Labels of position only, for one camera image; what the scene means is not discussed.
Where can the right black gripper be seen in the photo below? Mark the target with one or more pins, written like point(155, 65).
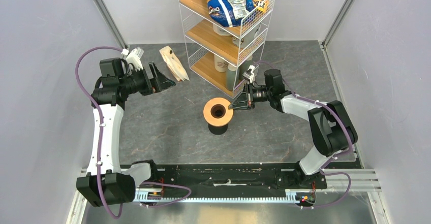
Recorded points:
point(241, 102)

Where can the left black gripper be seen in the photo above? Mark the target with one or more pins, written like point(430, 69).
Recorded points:
point(158, 82)

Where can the wooden ring dripper holder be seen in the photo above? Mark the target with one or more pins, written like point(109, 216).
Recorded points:
point(216, 112)

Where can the red black coffee carafe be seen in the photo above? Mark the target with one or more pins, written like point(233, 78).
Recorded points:
point(217, 130)

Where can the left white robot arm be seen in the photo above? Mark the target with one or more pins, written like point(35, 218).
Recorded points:
point(105, 183)

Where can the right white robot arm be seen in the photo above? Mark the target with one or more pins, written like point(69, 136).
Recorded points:
point(332, 130)

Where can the beige filter paper pack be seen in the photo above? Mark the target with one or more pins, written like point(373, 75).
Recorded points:
point(174, 64)

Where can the grey green bottle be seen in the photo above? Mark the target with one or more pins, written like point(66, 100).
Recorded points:
point(231, 77)
point(244, 66)

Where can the white paper cup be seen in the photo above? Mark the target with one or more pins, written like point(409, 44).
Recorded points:
point(220, 64)

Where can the white printed cup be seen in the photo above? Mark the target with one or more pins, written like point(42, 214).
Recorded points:
point(245, 40)

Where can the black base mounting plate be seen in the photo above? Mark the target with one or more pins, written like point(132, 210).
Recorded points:
point(250, 180)

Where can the orange snack packet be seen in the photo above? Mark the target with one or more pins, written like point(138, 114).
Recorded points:
point(261, 5)

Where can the blue chip bag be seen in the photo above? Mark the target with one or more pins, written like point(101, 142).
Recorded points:
point(229, 13)

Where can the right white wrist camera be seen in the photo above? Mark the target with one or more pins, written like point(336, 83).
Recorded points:
point(249, 74)

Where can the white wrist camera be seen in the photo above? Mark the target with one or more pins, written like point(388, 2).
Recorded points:
point(249, 74)
point(134, 57)

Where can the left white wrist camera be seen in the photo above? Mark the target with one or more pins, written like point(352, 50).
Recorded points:
point(134, 57)

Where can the white wire shelf rack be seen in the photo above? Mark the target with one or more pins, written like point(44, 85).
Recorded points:
point(204, 38)

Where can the aluminium toothed rail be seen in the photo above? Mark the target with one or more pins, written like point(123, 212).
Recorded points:
point(144, 196)

